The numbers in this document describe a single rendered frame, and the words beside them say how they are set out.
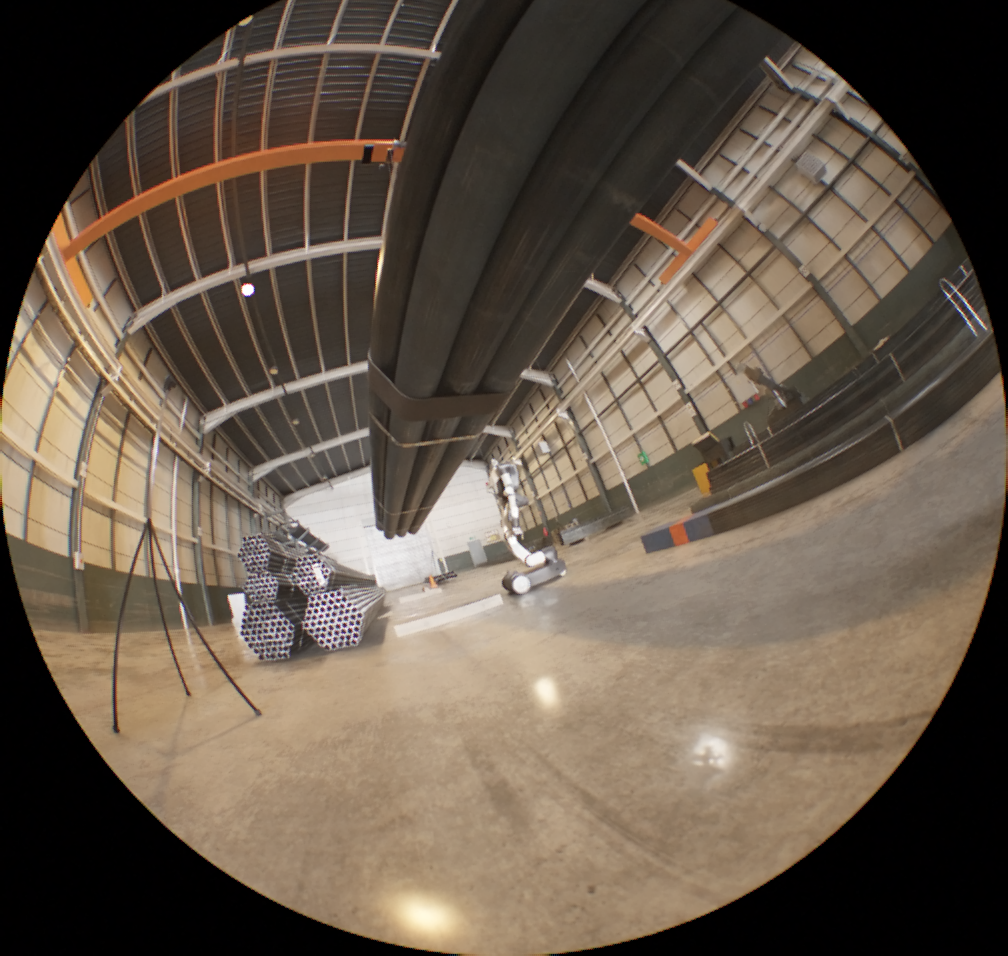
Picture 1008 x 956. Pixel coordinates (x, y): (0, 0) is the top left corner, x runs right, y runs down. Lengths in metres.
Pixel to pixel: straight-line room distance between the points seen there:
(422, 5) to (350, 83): 2.78
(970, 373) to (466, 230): 2.17
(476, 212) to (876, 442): 1.90
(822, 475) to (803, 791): 1.63
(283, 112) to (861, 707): 9.91
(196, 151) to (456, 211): 9.40
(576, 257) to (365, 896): 1.28
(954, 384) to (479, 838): 2.20
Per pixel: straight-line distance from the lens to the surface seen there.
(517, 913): 0.51
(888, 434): 1.90
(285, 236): 10.16
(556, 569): 3.19
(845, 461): 1.90
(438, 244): 0.69
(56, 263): 9.10
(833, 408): 3.01
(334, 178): 9.65
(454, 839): 0.61
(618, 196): 0.78
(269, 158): 5.99
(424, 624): 2.71
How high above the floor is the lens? 0.45
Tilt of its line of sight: 18 degrees up
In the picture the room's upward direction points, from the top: 20 degrees counter-clockwise
